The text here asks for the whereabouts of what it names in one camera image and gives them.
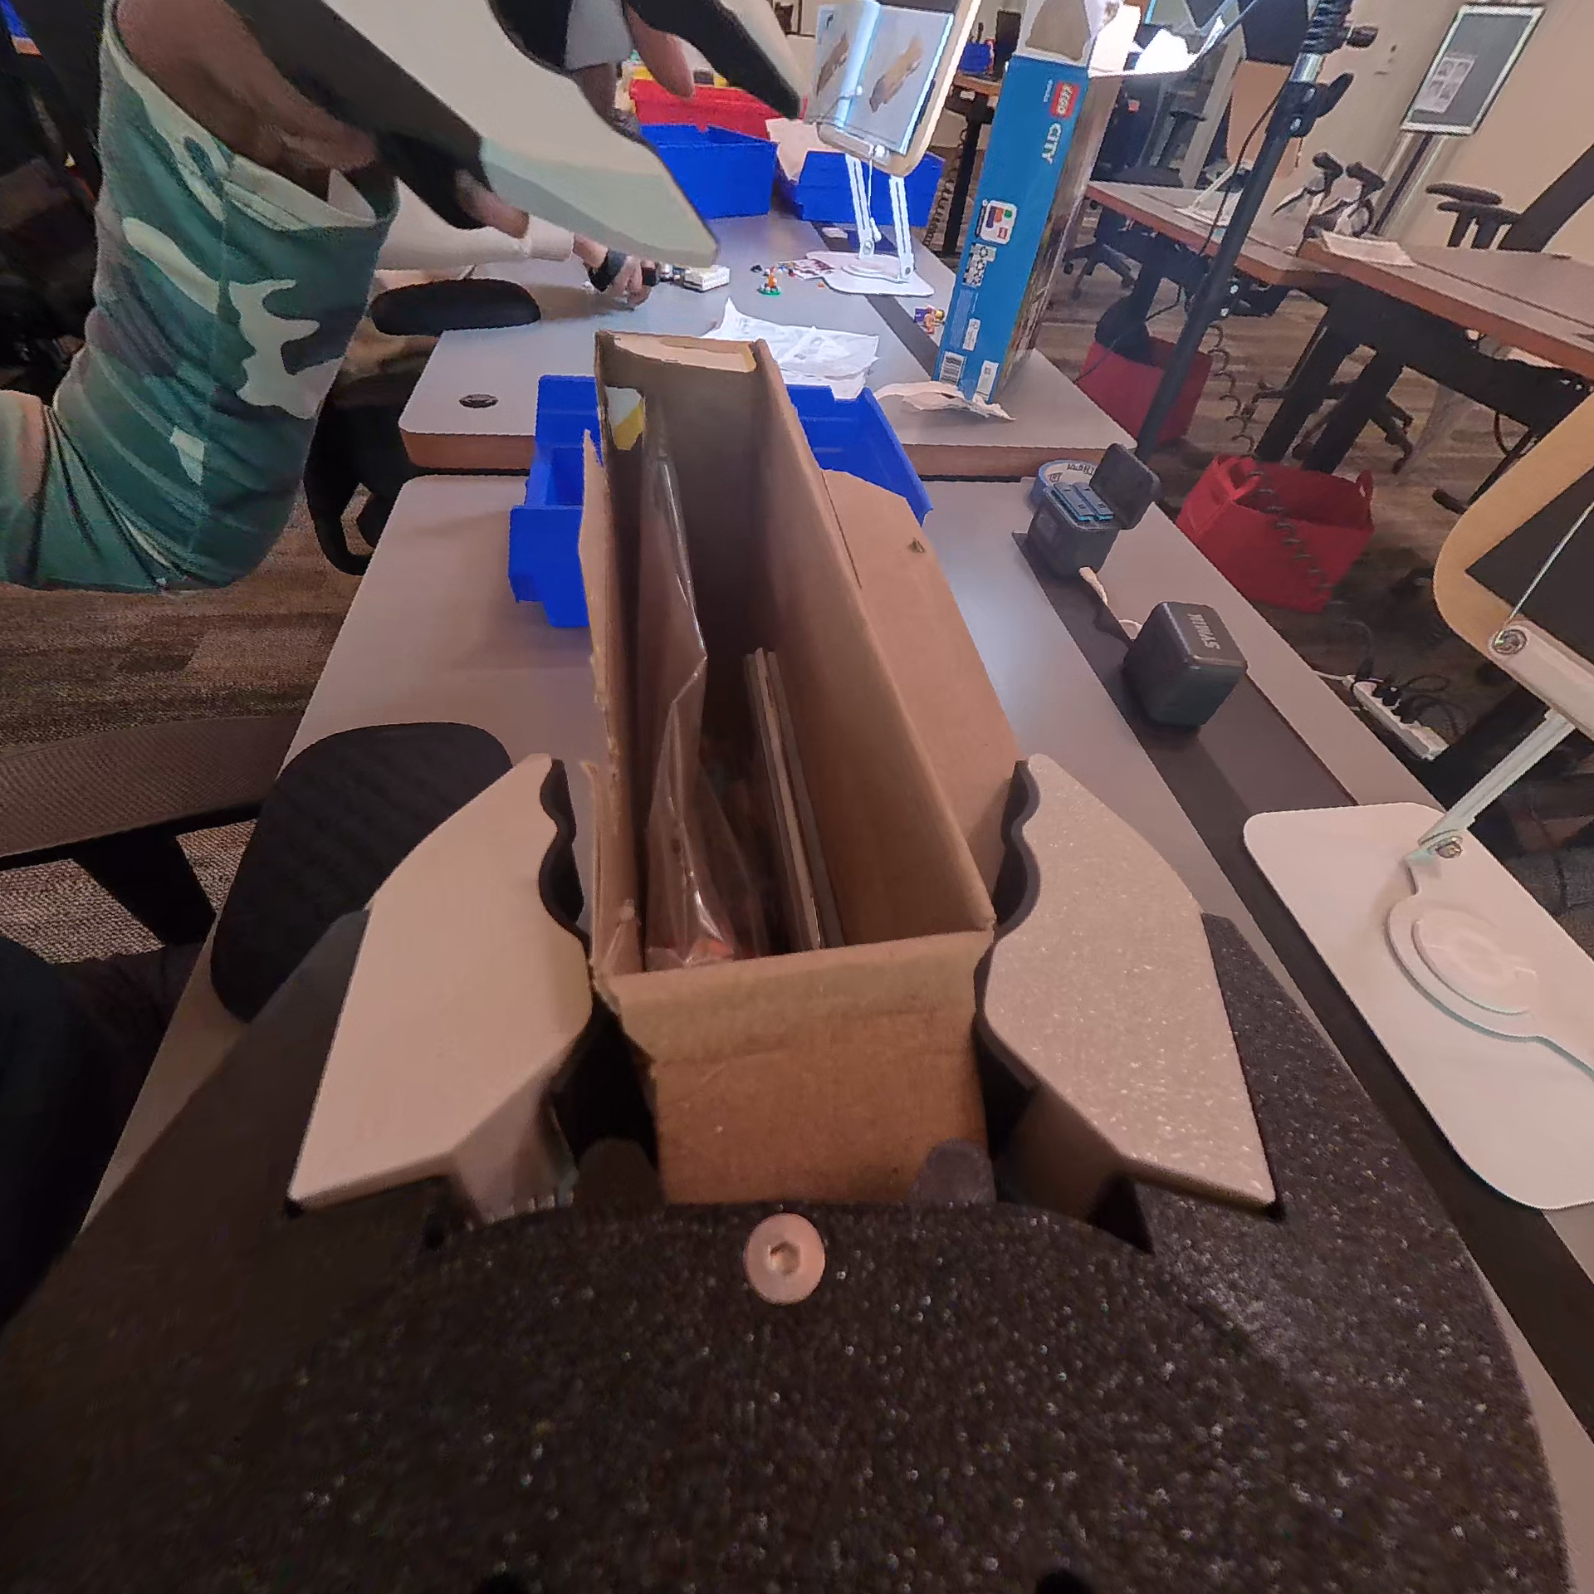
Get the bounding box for lego instruction booklet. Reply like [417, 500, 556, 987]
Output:
[741, 646, 850, 958]

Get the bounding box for red plastic bin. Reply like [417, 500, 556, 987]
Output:
[627, 73, 749, 132]

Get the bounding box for black honeycomb armrest pad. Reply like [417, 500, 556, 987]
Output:
[209, 723, 514, 1026]

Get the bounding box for grey table with wooden edge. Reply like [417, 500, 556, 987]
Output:
[398, 206, 1139, 479]

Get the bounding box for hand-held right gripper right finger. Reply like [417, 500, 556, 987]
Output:
[972, 751, 1286, 1218]

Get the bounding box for red bag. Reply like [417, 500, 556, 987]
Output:
[1176, 454, 1378, 611]

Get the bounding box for black charger case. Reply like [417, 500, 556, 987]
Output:
[1027, 441, 1162, 581]

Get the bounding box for torn white cardboard piece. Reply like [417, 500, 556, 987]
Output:
[871, 378, 1017, 425]

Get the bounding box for another person's forearm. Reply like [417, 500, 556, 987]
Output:
[375, 211, 586, 272]

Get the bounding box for white power strip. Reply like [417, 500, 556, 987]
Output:
[1320, 672, 1451, 759]

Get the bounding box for blue lego box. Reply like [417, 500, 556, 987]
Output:
[935, 53, 1121, 404]

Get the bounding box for yellow lego set box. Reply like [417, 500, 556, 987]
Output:
[582, 330, 1027, 1206]

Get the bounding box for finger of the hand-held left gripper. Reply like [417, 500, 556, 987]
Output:
[267, 0, 725, 267]
[619, 0, 812, 118]

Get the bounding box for crumpled clear plastic bags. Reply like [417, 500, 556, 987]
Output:
[709, 295, 883, 404]

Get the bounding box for grey power adapter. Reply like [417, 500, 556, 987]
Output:
[1123, 602, 1247, 731]

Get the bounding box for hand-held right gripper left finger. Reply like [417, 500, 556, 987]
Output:
[287, 749, 598, 1218]

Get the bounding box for black tripod stand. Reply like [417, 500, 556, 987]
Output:
[1130, 0, 1378, 457]

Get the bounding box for person's left hand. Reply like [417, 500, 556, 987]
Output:
[128, 0, 388, 177]

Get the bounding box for tablet showing brick pictures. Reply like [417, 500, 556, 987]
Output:
[801, 0, 985, 164]

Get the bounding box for wooden desk with black legs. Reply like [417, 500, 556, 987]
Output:
[1084, 179, 1594, 526]

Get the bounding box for blue plastic bin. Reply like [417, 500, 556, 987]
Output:
[788, 149, 944, 230]
[640, 122, 783, 226]
[508, 374, 935, 631]

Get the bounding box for clear plastic bag of bricks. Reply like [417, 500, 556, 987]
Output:
[627, 412, 775, 977]

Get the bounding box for framed sign on stand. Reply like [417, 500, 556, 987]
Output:
[1400, 4, 1546, 138]

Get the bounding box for white tablet stand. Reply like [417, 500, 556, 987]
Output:
[821, 143, 937, 301]
[1246, 636, 1594, 1210]

